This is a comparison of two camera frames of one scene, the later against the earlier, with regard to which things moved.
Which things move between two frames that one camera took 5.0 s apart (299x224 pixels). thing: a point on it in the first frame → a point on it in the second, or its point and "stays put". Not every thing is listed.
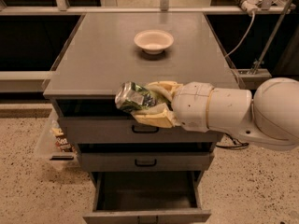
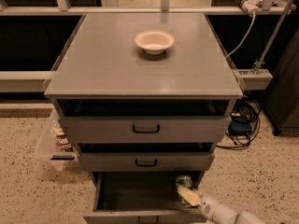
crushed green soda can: (131, 96) → (185, 181)
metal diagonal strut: (275, 31) stays put
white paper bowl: (153, 42) stays put
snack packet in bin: (61, 141) stays put
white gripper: (191, 105) → (206, 207)
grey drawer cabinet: (106, 49) stays put
